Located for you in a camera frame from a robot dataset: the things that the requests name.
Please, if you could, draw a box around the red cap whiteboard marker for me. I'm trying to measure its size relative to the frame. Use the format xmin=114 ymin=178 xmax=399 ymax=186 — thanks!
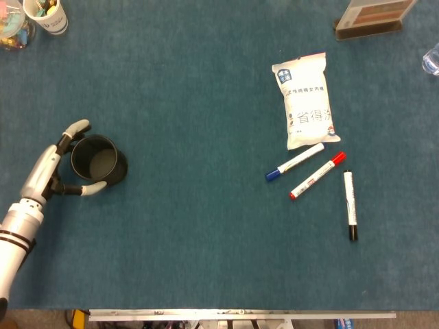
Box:
xmin=289 ymin=151 xmax=347 ymax=201

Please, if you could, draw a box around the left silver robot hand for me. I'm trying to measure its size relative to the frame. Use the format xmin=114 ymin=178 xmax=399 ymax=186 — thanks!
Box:
xmin=19 ymin=119 xmax=108 ymax=206

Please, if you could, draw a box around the aluminium table edge rail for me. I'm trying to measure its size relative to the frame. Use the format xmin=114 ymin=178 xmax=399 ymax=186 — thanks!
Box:
xmin=88 ymin=308 xmax=397 ymax=321

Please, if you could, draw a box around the clear jar of clips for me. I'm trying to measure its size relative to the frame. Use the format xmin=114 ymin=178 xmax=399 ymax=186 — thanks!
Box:
xmin=0 ymin=0 xmax=36 ymax=51

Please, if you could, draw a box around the white paper cup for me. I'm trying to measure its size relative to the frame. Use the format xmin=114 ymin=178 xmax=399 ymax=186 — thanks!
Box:
xmin=22 ymin=0 xmax=69 ymax=36

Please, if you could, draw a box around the black cap whiteboard marker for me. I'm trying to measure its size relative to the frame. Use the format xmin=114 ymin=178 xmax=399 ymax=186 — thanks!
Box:
xmin=343 ymin=169 xmax=359 ymax=242

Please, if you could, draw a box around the yellow object under table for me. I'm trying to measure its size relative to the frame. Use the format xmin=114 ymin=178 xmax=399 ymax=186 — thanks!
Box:
xmin=70 ymin=309 xmax=91 ymax=329

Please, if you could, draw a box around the clear plastic water bottle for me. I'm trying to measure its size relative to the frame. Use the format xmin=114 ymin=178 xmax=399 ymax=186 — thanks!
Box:
xmin=422 ymin=42 xmax=439 ymax=76

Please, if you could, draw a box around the blue cap whiteboard marker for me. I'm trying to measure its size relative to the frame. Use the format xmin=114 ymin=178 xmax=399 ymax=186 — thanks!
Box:
xmin=265 ymin=143 xmax=325 ymax=182

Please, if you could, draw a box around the blue felt table cloth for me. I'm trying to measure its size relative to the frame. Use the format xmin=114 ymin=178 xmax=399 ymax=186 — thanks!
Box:
xmin=0 ymin=0 xmax=439 ymax=311

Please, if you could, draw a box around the black mesh pen holder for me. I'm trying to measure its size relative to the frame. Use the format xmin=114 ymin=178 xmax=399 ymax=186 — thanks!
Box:
xmin=70 ymin=134 xmax=129 ymax=188

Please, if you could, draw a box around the white printed plastic bag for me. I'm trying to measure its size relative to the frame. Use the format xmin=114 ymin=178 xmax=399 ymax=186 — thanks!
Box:
xmin=271 ymin=51 xmax=342 ymax=151

